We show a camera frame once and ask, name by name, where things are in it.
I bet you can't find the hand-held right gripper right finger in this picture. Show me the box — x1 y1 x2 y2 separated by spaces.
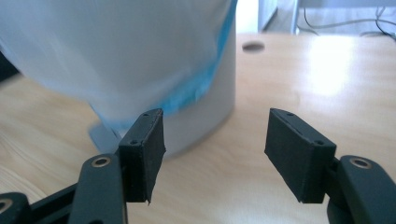
263 107 338 204

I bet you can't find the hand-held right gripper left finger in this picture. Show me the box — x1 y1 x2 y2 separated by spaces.
118 107 167 205

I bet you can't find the white trash bin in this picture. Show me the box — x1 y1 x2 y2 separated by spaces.
88 12 237 159

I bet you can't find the white bag with blue drawstring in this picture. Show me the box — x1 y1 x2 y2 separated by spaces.
0 0 239 133

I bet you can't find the dark object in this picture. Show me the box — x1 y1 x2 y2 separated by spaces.
0 50 21 83

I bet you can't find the round desk cable hole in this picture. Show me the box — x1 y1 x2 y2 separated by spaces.
241 41 266 53

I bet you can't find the black cable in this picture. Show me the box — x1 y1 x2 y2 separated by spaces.
374 6 396 41
303 7 321 36

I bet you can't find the grey cable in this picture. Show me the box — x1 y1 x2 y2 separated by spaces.
297 18 396 32

